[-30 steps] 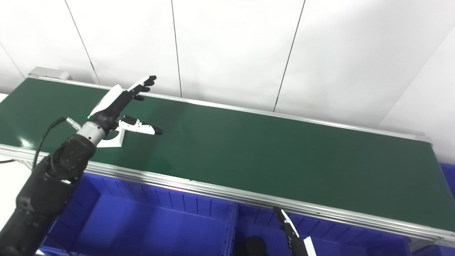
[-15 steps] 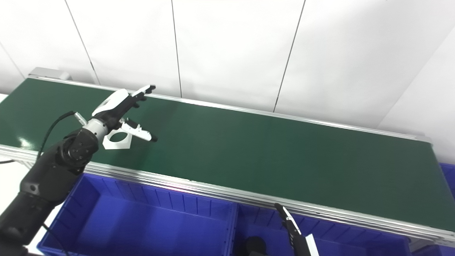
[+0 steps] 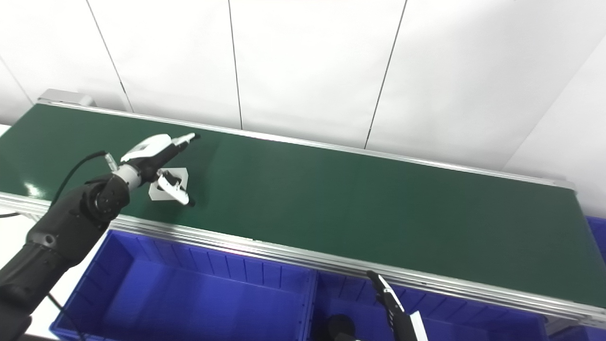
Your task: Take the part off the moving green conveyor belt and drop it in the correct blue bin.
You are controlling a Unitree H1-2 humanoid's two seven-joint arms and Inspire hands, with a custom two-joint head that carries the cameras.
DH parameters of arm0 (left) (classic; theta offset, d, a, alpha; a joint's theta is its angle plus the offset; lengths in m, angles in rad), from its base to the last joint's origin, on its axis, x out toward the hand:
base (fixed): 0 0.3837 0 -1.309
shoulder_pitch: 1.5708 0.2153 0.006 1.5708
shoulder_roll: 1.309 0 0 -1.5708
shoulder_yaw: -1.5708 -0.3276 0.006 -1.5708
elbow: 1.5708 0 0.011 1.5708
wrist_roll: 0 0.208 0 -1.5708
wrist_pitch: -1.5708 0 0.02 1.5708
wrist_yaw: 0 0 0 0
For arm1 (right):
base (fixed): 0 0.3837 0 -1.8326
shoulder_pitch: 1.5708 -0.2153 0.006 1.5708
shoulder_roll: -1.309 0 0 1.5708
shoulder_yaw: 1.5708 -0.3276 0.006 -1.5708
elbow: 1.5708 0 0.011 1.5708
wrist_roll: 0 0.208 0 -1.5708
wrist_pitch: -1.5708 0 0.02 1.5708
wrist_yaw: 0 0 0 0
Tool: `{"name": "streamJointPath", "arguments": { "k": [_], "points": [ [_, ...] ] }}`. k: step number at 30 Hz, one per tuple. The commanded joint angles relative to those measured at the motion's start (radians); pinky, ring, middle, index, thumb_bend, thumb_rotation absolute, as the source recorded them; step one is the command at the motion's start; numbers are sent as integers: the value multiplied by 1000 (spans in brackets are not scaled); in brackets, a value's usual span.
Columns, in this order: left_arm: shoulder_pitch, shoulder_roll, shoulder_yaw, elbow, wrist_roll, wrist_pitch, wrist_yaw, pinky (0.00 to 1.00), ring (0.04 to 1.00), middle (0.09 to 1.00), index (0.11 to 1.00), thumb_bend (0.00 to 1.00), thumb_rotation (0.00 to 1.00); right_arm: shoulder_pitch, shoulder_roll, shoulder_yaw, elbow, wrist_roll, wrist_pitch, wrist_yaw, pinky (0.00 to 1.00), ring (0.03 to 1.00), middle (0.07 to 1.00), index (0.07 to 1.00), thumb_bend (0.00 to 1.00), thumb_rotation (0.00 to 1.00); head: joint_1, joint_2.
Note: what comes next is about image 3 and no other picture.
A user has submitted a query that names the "green conveyor belt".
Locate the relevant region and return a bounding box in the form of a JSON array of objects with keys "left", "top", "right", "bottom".
[
  {"left": 0, "top": 97, "right": 606, "bottom": 331},
  {"left": 0, "top": 104, "right": 606, "bottom": 308}
]

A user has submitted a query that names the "grey conveyor motor box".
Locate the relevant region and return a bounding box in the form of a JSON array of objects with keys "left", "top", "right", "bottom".
[{"left": 39, "top": 89, "right": 97, "bottom": 108}]

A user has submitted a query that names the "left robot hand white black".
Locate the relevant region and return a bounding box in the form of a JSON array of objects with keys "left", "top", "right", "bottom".
[{"left": 121, "top": 133, "right": 201, "bottom": 207}]

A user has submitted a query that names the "white square part round hole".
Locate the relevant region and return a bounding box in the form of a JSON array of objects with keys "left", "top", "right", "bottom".
[{"left": 149, "top": 167, "right": 189, "bottom": 202}]

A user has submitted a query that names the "black part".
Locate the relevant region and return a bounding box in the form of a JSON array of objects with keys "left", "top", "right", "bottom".
[{"left": 327, "top": 314, "right": 357, "bottom": 341}]

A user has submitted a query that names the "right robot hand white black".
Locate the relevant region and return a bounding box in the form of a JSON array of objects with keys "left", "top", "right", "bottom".
[{"left": 334, "top": 270, "right": 429, "bottom": 341}]

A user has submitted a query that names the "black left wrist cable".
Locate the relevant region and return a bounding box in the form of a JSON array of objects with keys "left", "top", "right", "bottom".
[{"left": 51, "top": 151, "right": 118, "bottom": 205}]

